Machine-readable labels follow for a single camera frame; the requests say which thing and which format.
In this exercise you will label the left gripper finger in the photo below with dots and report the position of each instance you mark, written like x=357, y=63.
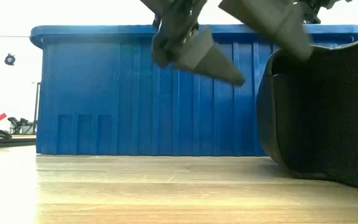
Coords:
x=203, y=59
x=269, y=18

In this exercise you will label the black foam slide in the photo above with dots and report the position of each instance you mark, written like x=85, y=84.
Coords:
x=337, y=124

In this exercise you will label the blue plastic bin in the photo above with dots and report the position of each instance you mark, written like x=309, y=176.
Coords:
x=104, y=93

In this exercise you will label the thin dark stand pole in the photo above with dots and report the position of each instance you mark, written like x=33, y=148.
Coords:
x=36, y=105

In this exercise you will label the black floor equipment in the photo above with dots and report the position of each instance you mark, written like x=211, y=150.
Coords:
x=16, y=123

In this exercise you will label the round black wall fixture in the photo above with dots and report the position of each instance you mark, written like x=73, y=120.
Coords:
x=9, y=59

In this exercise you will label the black aluminium frame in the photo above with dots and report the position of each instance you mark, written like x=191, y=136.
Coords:
x=4, y=142

